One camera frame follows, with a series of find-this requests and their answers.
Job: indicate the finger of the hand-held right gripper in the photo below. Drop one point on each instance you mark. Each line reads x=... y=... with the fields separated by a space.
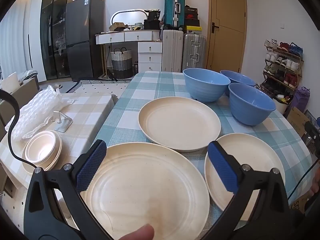
x=313 y=129

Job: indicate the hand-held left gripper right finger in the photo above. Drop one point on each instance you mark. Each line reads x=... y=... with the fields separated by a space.
x=220 y=166

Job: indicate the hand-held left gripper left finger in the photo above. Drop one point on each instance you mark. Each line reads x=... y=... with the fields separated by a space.
x=91 y=165

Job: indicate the cream plate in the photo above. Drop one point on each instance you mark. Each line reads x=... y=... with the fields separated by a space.
x=150 y=187
x=252 y=160
x=180 y=122
x=27 y=169

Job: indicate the blue bowl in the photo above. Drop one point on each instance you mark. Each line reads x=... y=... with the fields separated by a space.
x=250 y=112
x=240 y=78
x=205 y=90

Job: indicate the stack of small cream bowls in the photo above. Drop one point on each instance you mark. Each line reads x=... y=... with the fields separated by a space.
x=42 y=150

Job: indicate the person's left hand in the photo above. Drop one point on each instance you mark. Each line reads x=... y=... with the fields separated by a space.
x=140 y=233

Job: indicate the printed cardboard box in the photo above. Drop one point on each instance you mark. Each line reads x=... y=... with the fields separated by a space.
x=297 y=122

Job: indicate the purple bag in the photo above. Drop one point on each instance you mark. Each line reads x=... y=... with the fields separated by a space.
x=302 y=98

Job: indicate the white waste bin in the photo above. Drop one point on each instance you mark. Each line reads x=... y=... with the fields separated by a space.
x=281 y=106

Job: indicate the beige checked tablecloth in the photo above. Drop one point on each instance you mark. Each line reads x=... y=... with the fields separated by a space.
x=87 y=120

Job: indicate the metal phone stand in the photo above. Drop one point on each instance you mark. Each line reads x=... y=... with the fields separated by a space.
x=62 y=125

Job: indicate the metal shoe rack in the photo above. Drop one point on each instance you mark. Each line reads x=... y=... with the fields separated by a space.
x=298 y=61

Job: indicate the rows of racked shoes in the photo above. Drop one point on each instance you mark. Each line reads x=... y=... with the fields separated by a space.
x=285 y=63

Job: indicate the white bubble wrap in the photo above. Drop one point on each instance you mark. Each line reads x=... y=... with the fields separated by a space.
x=35 y=110

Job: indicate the beige sofa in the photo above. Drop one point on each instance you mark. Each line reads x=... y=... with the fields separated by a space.
x=27 y=88

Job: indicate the blue checked tablecloth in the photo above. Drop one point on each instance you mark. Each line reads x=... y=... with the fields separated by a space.
x=160 y=85

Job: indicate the grey white woven basket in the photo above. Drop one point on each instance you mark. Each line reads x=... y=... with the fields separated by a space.
x=121 y=63

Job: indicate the dark water bottle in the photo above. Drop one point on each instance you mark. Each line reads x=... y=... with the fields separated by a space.
x=136 y=67

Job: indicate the silver suitcase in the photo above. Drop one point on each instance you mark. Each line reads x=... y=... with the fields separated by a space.
x=193 y=51

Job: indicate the white suitcase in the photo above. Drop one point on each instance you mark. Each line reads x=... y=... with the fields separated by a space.
x=172 y=51

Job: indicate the white vanity desk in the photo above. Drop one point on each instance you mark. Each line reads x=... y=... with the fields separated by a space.
x=112 y=38

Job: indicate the wooden door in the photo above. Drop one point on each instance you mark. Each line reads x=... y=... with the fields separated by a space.
x=226 y=30

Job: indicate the dark grey fridge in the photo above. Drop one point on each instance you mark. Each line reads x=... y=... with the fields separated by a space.
x=82 y=30

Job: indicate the yellow black box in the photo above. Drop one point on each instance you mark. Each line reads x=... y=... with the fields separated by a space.
x=193 y=29

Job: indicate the oval vanity mirror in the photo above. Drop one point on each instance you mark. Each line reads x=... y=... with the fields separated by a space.
x=127 y=17

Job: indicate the black bag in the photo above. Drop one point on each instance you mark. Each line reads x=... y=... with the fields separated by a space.
x=151 y=21

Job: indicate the black shoe box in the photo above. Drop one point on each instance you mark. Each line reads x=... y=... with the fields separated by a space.
x=192 y=12

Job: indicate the teal suitcase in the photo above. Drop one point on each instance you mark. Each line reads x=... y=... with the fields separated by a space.
x=172 y=10

